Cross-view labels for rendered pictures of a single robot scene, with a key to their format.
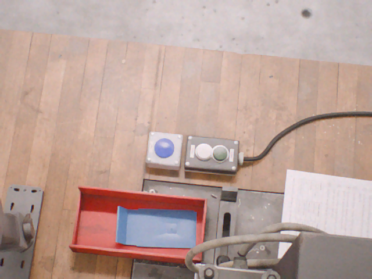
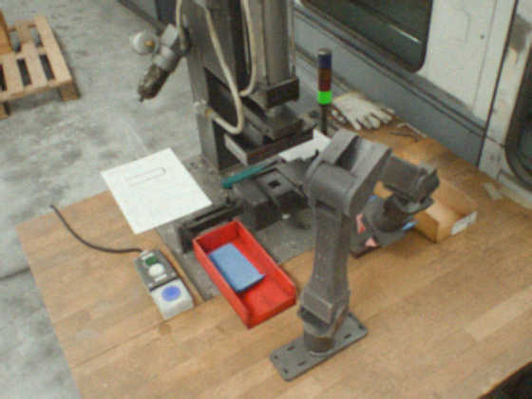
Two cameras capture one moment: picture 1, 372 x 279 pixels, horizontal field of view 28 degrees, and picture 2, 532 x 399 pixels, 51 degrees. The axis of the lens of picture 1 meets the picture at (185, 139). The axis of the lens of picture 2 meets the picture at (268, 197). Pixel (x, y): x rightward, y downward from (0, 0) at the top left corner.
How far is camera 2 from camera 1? 1.19 m
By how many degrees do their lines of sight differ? 61
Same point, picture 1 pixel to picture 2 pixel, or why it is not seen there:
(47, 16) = not seen: outside the picture
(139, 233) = (247, 275)
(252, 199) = (171, 238)
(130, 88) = (130, 362)
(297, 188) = (145, 223)
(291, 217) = (168, 216)
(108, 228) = (260, 294)
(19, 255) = not seen: hidden behind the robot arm
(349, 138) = (88, 220)
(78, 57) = not seen: outside the picture
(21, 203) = (294, 359)
